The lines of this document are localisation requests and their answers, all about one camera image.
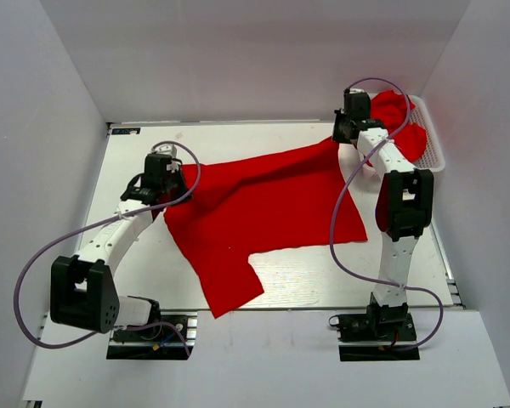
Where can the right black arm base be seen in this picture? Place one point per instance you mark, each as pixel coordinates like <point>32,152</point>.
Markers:
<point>361,341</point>

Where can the red t shirts pile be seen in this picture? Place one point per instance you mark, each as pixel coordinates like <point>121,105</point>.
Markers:
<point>390,108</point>

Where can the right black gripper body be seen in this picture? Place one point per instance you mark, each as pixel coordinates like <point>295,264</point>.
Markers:
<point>340,127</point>

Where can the red t shirt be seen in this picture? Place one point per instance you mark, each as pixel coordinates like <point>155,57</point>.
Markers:
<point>261,204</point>

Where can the white plastic basket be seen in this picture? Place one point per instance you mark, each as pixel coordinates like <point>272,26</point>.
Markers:
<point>433,157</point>

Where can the blue table label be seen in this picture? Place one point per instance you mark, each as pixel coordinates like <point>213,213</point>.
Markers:
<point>125,130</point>

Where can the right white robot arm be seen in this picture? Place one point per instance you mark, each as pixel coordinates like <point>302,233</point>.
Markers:
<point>404,204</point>

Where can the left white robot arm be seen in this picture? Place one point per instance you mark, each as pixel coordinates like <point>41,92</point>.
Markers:
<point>83,291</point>

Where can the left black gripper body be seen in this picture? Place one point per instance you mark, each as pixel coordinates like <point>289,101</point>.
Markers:
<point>176,187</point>

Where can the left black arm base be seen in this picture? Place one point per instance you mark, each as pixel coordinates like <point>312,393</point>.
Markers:
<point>173,341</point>

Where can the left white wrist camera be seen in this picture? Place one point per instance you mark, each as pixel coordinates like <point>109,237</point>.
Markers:
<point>167,155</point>

